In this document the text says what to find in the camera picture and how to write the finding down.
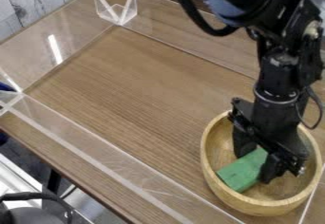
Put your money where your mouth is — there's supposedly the black cable bottom left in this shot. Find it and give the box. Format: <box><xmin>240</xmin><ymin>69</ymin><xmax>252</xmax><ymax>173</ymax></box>
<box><xmin>0</xmin><ymin>191</ymin><xmax>74</xmax><ymax>224</ymax></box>

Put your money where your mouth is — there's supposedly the brown wooden bowl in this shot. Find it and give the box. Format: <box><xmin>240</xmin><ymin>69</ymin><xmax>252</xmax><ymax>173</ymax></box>
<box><xmin>201</xmin><ymin>111</ymin><xmax>323</xmax><ymax>216</ymax></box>

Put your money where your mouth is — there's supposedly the green rectangular block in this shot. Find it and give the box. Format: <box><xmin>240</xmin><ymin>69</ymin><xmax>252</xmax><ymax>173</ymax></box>
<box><xmin>216</xmin><ymin>148</ymin><xmax>268</xmax><ymax>193</ymax></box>

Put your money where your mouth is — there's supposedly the clear acrylic barrier wall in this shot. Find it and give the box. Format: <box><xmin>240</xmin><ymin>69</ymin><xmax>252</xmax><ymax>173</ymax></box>
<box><xmin>0</xmin><ymin>0</ymin><xmax>325</xmax><ymax>224</ymax></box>

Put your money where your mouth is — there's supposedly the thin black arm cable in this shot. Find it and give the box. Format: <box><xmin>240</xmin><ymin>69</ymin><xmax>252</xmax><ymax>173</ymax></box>
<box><xmin>295</xmin><ymin>86</ymin><xmax>325</xmax><ymax>131</ymax></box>

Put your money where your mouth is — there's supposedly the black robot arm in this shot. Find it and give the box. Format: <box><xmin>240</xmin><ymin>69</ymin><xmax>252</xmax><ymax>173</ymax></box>
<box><xmin>178</xmin><ymin>0</ymin><xmax>324</xmax><ymax>183</ymax></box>

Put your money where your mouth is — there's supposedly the clear acrylic corner bracket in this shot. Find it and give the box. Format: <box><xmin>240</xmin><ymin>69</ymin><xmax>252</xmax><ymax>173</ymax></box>
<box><xmin>94</xmin><ymin>0</ymin><xmax>138</xmax><ymax>27</ymax></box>

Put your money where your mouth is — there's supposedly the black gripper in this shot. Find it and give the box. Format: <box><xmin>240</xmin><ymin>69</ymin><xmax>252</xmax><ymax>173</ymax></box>
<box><xmin>229</xmin><ymin>90</ymin><xmax>311</xmax><ymax>184</ymax></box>

